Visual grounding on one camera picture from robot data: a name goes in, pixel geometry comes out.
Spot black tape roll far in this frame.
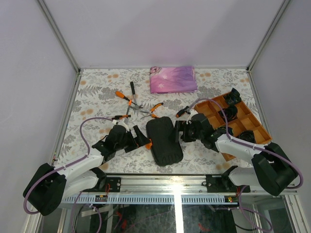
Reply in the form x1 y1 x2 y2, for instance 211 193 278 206
224 88 242 106

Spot small precision screwdriver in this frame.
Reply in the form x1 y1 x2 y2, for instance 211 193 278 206
112 115 131 120

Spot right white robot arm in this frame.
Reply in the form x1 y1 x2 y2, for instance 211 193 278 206
172 114 298 196

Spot aluminium front rail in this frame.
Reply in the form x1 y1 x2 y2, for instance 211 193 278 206
38 173 298 204

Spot folded purple cloth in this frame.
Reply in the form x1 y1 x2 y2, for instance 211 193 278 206
150 66 198 94

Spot large black orange screwdriver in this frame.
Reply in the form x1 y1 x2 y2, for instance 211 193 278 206
175 106 191 118

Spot orange handled long-nose pliers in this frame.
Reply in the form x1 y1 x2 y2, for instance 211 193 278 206
140 102 163 118

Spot wooden compartment tray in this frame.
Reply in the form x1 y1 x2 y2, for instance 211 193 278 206
194 92 273 162

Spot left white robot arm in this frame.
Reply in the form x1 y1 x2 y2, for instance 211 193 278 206
23 125 152 216

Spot small black handled hammer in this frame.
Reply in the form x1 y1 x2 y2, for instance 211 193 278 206
130 82 142 109

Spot black tape roll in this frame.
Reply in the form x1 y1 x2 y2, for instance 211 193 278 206
238 130 256 143
211 125 234 138
218 105 238 122
224 88 242 106

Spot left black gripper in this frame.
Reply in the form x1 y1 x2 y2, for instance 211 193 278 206
116 126 152 153

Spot black tape roll near left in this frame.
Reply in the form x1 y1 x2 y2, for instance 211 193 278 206
211 125 234 138

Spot black plastic tool case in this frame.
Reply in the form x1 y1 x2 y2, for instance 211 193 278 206
146 116 183 166

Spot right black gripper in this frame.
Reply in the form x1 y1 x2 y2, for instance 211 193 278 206
168 121 204 143

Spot black tape roll middle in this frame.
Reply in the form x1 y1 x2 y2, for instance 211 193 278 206
218 105 238 122

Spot black tape roll near right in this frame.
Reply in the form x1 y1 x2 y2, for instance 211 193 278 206
238 130 256 143

